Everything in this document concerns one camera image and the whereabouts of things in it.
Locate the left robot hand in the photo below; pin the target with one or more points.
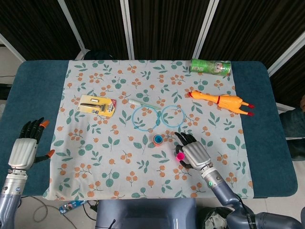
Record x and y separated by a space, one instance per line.
22 152

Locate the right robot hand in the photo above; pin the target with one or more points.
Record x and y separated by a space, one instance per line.
196 155

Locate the pink plastic cup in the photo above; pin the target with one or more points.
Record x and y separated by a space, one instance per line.
179 157

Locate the light blue plastic cup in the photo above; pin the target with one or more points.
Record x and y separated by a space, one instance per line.
158 138

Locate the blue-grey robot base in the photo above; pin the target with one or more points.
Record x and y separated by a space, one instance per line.
145 214

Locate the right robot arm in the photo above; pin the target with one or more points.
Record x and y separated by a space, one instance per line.
228 198

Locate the orange plastic cup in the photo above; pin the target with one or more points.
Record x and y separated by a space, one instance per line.
153 142

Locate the orange rubber chicken toy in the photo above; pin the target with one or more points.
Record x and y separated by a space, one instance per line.
226 101

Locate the black-bagged trash bin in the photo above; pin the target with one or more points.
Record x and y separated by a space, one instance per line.
214 219

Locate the blue snack packet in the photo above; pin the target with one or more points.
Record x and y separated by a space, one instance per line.
71 206

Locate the green white-bristle brush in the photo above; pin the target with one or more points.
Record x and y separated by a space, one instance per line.
134 102

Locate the razor on yellow card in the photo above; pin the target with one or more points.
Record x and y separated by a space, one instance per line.
95 105

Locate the floral white tablecloth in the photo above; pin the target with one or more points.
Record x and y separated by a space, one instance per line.
152 78

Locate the green chips can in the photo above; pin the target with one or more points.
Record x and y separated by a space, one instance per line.
209 67

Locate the person in dark jeans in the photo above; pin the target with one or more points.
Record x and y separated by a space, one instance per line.
294 124

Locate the black chair back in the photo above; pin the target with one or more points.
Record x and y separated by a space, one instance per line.
98 55

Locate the white partition post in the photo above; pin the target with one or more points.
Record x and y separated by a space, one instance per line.
71 23
12 48
126 28
286 54
206 23

